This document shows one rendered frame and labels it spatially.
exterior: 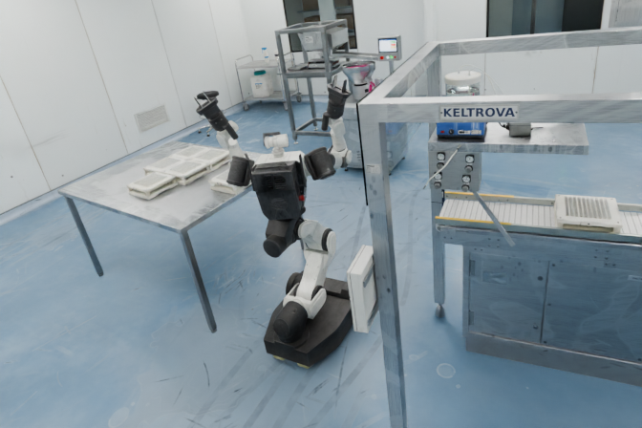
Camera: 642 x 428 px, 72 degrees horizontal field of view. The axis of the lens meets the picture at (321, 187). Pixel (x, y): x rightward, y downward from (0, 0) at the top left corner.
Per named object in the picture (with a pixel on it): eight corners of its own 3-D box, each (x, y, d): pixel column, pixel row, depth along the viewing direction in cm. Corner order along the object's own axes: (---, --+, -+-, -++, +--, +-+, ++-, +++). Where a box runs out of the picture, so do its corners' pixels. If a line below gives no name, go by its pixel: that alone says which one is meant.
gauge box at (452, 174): (429, 188, 205) (427, 148, 197) (433, 179, 214) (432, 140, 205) (479, 191, 196) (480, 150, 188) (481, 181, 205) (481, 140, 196)
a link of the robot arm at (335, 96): (344, 97, 214) (340, 117, 222) (354, 89, 220) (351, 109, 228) (323, 87, 218) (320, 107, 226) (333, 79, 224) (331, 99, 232)
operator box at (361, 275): (353, 331, 158) (346, 272, 147) (368, 300, 171) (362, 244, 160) (370, 334, 155) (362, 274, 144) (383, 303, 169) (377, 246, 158)
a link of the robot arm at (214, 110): (193, 108, 231) (206, 125, 238) (198, 114, 223) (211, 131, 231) (213, 94, 232) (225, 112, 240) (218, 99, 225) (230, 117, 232)
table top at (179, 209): (58, 194, 341) (56, 190, 340) (173, 143, 419) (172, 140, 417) (181, 235, 256) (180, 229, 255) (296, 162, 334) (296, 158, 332)
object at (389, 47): (380, 97, 479) (375, 37, 452) (384, 95, 487) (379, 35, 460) (400, 97, 468) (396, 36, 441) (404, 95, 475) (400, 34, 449)
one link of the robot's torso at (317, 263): (315, 310, 259) (330, 230, 266) (287, 303, 269) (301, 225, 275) (327, 310, 273) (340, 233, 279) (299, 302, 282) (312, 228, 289)
